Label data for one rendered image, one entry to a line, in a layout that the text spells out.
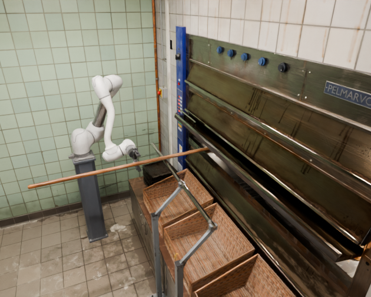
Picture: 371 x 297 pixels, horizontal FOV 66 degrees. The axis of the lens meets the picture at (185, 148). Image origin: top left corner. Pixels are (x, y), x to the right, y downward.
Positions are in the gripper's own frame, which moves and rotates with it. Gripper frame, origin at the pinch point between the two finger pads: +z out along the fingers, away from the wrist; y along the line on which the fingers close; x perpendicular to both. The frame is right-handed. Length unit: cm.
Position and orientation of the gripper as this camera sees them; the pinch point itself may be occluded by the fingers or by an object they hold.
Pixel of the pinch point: (139, 162)
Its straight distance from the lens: 232.4
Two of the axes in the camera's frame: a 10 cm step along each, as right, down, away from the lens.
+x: -9.1, 1.8, -3.6
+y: 0.0, 8.9, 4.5
